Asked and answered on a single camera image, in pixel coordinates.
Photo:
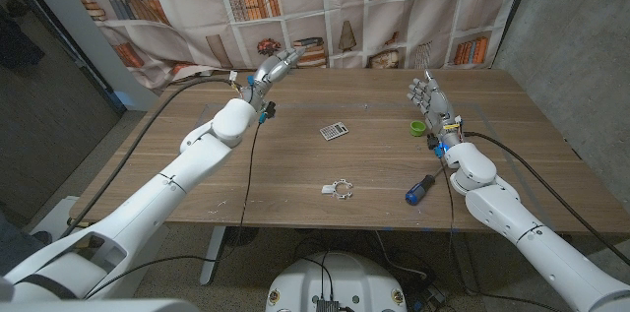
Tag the small green cup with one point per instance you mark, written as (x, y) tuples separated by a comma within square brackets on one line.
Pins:
[(417, 128)]

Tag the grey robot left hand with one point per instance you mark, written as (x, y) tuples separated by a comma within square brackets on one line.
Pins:
[(273, 72)]

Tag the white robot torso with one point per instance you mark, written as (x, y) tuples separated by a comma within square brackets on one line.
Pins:
[(339, 282)]

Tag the grey pocket calculator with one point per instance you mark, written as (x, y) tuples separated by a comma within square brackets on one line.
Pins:
[(334, 131)]

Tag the white table leg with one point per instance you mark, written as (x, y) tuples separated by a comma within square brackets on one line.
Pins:
[(213, 258)]

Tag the black backdrop stand pole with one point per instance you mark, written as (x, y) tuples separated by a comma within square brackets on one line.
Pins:
[(517, 2)]

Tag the white floor plate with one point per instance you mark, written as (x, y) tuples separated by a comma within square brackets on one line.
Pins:
[(54, 218)]

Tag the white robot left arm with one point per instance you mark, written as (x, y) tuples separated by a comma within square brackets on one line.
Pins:
[(162, 199)]

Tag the printed bookshelf backdrop cloth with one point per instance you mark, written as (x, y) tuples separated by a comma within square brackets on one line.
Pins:
[(344, 17)]

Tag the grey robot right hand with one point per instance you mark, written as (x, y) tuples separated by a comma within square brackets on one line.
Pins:
[(438, 107)]

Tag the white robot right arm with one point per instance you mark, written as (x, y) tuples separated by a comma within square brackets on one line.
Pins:
[(526, 233)]

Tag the dark perforated panel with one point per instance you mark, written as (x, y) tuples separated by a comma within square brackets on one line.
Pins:
[(44, 105)]

